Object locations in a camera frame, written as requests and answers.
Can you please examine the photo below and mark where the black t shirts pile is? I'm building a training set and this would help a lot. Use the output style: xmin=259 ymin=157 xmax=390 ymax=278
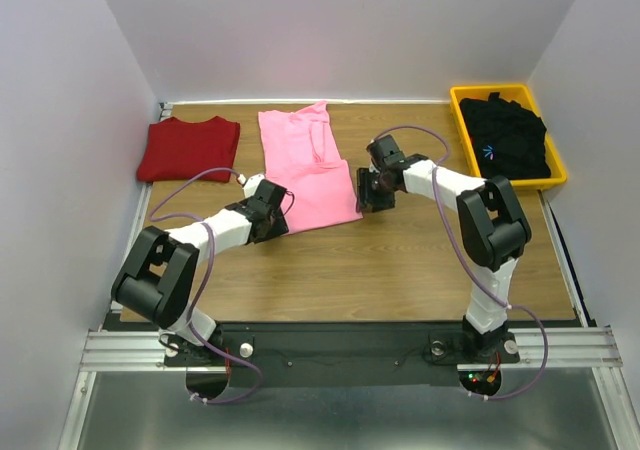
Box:
xmin=459 ymin=92 xmax=551 ymax=180

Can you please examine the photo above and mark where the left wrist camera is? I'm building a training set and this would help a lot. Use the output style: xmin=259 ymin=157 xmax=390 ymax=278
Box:
xmin=236 ymin=173 xmax=295 ymax=215

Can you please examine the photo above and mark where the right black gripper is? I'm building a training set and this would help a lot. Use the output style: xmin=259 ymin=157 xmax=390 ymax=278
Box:
xmin=354 ymin=167 xmax=396 ymax=212

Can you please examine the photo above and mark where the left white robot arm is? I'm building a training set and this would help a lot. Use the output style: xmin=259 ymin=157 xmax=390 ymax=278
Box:
xmin=111 ymin=196 xmax=288 ymax=368

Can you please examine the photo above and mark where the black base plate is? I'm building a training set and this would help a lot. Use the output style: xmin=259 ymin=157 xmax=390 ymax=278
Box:
xmin=164 ymin=321 xmax=520 ymax=388

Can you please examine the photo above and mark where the aluminium frame rail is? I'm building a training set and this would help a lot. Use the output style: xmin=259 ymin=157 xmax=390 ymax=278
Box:
xmin=59 ymin=327 xmax=622 ymax=449

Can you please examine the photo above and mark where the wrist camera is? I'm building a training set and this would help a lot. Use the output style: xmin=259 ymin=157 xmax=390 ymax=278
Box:
xmin=236 ymin=173 xmax=295 ymax=215
xmin=366 ymin=135 xmax=405 ymax=171

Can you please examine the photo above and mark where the yellow plastic bin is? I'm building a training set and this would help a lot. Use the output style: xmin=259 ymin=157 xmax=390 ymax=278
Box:
xmin=450 ymin=84 xmax=567 ymax=190

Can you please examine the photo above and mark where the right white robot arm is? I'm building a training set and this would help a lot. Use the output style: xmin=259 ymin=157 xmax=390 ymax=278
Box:
xmin=356 ymin=155 xmax=531 ymax=360

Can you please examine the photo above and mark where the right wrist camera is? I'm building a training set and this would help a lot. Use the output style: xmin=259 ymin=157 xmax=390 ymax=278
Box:
xmin=366 ymin=135 xmax=405 ymax=171

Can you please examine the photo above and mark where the pink t shirt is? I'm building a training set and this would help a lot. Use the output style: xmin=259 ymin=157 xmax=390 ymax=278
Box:
xmin=258 ymin=101 xmax=362 ymax=234

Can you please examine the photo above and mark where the folded red t shirt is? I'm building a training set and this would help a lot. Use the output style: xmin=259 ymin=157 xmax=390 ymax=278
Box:
xmin=136 ymin=116 xmax=241 ymax=183

